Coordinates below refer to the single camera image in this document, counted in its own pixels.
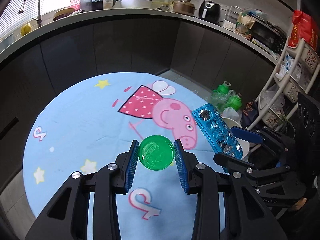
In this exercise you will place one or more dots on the black microwave oven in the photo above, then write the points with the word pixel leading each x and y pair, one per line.
pixel 270 37

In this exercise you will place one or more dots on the green bottle rear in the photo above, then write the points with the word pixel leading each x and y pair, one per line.
pixel 222 89

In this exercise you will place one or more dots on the green bottle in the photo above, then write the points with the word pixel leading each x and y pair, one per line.
pixel 235 101
pixel 222 89

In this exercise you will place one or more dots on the red gift bag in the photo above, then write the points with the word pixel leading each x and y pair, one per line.
pixel 303 27

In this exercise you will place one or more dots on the yellow lemon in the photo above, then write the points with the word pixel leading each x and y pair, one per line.
pixel 25 29

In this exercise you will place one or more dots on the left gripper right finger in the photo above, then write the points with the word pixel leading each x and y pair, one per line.
pixel 246 214

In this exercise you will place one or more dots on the dark clay pot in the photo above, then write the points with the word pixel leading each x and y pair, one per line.
pixel 102 4

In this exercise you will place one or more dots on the blue blister pack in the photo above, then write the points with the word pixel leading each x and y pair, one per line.
pixel 216 131

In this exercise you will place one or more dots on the white plastic shopping bag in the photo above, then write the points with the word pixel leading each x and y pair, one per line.
pixel 231 113

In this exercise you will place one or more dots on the green bottle front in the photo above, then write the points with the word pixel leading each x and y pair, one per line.
pixel 235 101

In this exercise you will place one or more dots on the black air fryer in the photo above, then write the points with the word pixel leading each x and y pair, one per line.
pixel 209 11

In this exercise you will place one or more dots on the steel kitchen faucet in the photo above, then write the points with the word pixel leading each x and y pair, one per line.
pixel 36 6

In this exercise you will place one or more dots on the brown cooking pot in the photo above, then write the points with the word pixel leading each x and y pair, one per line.
pixel 184 7

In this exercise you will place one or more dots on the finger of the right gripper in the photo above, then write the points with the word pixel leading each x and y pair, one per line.
pixel 231 164
pixel 247 135

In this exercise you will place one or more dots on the green plastic lid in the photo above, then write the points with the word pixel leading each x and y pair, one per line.
pixel 156 152

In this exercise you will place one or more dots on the dark blue shopping bag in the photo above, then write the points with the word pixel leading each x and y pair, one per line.
pixel 249 113

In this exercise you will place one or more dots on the person's right hand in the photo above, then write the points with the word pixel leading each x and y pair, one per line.
pixel 299 204

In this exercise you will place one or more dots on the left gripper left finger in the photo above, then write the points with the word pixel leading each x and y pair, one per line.
pixel 66 214

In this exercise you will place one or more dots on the grey kitchen countertop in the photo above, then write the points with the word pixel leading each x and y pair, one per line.
pixel 91 17

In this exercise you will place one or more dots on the beige plastic storage rack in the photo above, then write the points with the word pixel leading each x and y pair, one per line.
pixel 288 86

